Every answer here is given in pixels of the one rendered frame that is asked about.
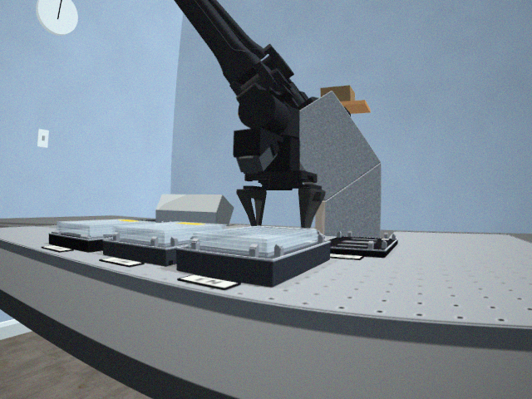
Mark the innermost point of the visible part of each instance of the white control panel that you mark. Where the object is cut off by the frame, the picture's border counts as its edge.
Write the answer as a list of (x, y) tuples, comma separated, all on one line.
[(206, 209)]

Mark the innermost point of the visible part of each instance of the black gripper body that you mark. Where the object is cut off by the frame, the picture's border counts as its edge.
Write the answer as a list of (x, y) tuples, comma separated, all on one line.
[(282, 180)]

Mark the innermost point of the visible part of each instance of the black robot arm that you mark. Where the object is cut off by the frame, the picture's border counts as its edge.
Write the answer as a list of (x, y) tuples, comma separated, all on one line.
[(256, 149)]

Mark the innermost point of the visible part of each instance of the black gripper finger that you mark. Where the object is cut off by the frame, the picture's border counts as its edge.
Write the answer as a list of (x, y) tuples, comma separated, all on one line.
[(305, 198), (259, 197)]

